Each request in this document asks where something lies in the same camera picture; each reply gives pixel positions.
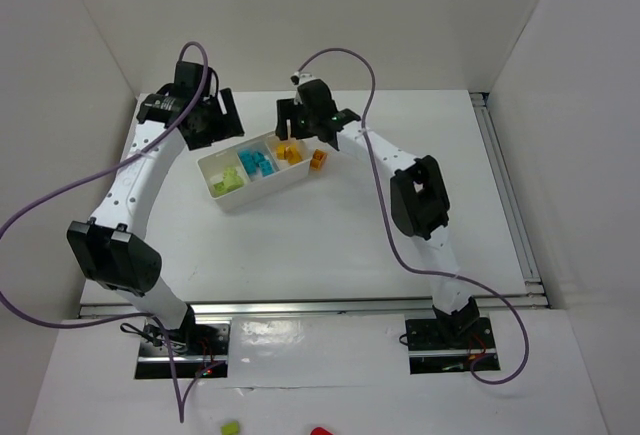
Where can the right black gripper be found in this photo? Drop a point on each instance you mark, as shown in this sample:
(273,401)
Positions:
(292,118)

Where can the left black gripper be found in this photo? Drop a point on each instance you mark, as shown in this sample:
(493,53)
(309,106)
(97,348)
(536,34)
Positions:
(220,122)

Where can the large teal printed lego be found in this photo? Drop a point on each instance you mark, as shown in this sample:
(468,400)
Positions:
(250,160)

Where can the pale green stepped lego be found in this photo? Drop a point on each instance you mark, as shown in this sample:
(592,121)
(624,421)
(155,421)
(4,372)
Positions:
(230,171)

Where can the small teal lego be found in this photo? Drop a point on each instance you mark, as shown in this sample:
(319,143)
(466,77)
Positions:
(266,168)

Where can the teal lego plate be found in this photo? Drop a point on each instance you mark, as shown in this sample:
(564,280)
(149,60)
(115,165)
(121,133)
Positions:
(233,183)

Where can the green and orange lego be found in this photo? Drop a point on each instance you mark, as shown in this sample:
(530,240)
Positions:
(292,155)

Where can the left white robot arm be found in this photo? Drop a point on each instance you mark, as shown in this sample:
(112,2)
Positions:
(110,246)

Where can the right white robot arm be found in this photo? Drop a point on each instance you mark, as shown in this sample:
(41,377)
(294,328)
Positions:
(414,188)

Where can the white three-compartment tray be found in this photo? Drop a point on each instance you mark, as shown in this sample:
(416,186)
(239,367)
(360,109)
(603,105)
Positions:
(256,186)

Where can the orange lego beside tray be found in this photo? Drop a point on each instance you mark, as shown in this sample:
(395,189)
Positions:
(318,160)

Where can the green lego on front ledge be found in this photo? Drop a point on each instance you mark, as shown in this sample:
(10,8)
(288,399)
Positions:
(230,428)

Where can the red object at front edge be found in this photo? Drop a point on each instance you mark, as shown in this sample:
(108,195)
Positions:
(320,431)

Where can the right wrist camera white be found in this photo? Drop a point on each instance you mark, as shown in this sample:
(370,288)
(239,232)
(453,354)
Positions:
(300,78)

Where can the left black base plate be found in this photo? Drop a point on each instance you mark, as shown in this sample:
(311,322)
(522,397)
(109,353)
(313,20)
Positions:
(207,354)

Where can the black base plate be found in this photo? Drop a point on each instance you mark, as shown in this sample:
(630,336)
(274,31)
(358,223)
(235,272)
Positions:
(207,354)
(430,353)

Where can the aluminium right rail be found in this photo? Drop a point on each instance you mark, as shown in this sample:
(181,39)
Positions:
(515,222)

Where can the aluminium rail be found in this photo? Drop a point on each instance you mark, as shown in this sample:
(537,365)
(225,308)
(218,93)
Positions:
(515,222)
(530,301)

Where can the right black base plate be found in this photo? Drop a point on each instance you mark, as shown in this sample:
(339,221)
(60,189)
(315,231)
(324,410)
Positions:
(430,353)

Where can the aluminium front rail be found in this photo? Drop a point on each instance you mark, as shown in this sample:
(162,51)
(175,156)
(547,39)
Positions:
(530,301)

